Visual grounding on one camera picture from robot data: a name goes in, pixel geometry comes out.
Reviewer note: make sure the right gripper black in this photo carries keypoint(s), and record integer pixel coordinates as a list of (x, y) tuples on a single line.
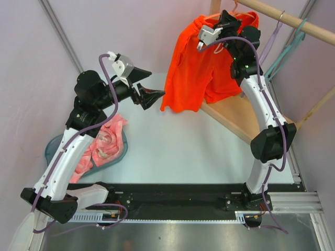
[(227, 22)]

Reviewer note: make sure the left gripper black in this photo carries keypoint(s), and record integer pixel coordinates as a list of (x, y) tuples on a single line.
[(148, 95)]

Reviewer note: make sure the orange plastic hanger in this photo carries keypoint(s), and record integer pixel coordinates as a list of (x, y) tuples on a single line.
[(215, 11)]

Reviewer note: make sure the orange shorts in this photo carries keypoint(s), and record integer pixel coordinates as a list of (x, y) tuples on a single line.
[(194, 77)]

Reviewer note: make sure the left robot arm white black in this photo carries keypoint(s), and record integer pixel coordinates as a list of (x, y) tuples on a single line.
[(50, 195)]

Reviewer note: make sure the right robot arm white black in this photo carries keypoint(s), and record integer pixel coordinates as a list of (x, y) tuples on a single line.
[(271, 145)]

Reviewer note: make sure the purple plastic hanger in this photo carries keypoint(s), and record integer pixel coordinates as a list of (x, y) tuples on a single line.
[(270, 43)]

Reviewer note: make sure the teal plastic hanger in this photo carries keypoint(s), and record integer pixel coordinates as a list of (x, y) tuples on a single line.
[(287, 52)]

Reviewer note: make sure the pink garment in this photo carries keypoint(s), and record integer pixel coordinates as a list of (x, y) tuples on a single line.
[(106, 144)]

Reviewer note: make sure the wooden clothes rack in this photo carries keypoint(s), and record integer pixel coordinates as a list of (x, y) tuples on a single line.
[(247, 116)]

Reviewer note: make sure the teal plastic basket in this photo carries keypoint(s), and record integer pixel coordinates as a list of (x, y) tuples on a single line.
[(96, 163)]

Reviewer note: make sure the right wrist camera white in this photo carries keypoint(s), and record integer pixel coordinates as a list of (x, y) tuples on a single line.
[(207, 35)]

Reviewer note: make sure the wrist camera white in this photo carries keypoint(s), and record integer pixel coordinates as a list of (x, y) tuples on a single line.
[(207, 35), (122, 65)]

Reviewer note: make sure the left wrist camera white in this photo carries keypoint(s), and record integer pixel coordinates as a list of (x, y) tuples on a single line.
[(122, 65)]

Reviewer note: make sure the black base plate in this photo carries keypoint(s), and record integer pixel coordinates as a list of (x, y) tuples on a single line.
[(185, 202)]

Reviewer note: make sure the aluminium frame rail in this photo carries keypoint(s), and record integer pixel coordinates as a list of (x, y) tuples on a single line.
[(296, 202)]

